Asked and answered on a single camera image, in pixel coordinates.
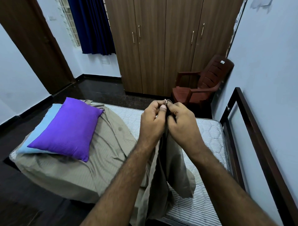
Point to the dark wooden door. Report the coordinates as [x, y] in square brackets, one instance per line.
[35, 46]

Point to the white wall switch plate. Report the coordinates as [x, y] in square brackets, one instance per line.
[106, 61]

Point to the beige striped bed sheet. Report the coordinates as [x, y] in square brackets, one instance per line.
[109, 144]

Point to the purple dotted pillow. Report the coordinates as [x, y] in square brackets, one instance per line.
[69, 130]

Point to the light blue pillow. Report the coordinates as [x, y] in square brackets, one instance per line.
[39, 130]

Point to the brown wooden wardrobe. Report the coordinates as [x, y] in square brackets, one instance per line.
[153, 51]

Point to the person's right forearm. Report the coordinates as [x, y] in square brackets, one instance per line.
[228, 195]

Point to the person's right hand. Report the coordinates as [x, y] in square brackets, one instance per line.
[186, 130]

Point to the dark blue curtain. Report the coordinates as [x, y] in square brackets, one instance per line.
[93, 28]

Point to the small white door-side switch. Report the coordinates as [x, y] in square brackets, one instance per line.
[51, 17]

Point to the printed wall poster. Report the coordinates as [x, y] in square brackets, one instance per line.
[237, 21]

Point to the person's left forearm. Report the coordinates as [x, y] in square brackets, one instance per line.
[123, 191]

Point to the white striped mattress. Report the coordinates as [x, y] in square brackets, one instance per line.
[209, 139]

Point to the maroon plastic chair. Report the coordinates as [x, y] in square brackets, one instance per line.
[211, 76]

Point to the white window grille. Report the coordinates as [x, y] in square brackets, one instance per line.
[69, 25]

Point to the dark wooden bed frame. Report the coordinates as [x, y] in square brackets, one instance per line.
[260, 149]

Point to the person's left hand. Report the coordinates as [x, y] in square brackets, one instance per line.
[151, 125]

